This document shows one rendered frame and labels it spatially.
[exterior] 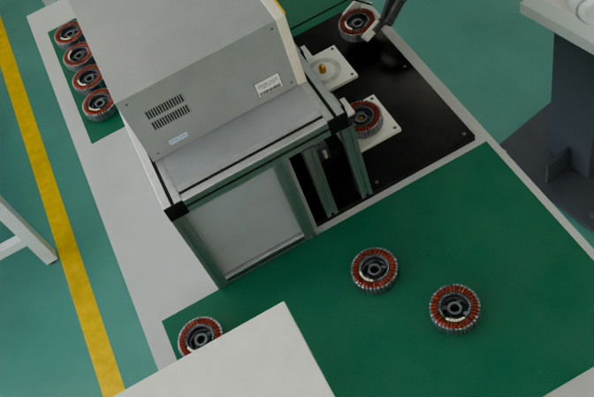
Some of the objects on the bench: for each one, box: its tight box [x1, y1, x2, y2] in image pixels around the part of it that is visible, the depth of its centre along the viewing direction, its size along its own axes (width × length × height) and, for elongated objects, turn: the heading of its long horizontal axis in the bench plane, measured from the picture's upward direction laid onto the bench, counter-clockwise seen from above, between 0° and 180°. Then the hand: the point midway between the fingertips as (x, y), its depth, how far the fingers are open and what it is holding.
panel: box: [285, 158, 316, 227], centre depth 196 cm, size 1×66×30 cm, turn 35°
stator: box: [349, 100, 384, 139], centre depth 200 cm, size 11×11×4 cm
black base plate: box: [289, 7, 475, 227], centre depth 211 cm, size 47×64×2 cm
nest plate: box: [336, 95, 401, 153], centre depth 202 cm, size 15×15×1 cm
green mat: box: [162, 141, 594, 397], centre depth 170 cm, size 94×61×1 cm, turn 125°
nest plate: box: [308, 45, 358, 92], centre depth 217 cm, size 15×15×1 cm
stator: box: [429, 284, 481, 335], centre depth 166 cm, size 11×11×4 cm
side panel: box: [171, 161, 316, 289], centre depth 176 cm, size 28×3×32 cm, turn 125°
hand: (358, 23), depth 216 cm, fingers closed on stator, 11 cm apart
